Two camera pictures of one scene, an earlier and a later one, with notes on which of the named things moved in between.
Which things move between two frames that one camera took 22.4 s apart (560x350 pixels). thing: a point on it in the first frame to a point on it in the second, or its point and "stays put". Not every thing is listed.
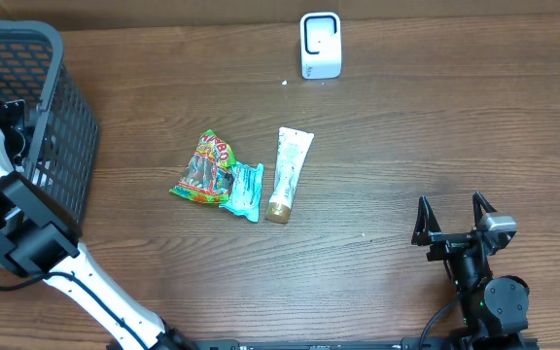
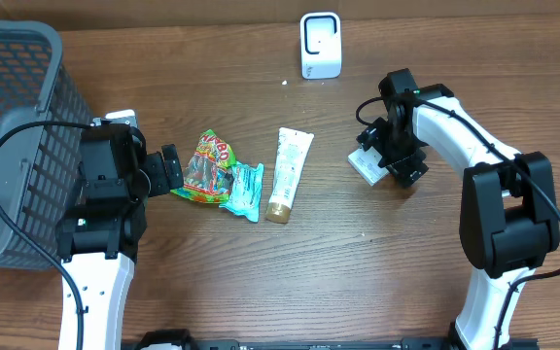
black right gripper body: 446,243 to 396,144
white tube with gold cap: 293,147 stays put
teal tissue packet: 246,190 stays put
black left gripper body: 18,146 to 156,170
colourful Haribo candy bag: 209,174 stays put
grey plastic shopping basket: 24,61 stays put
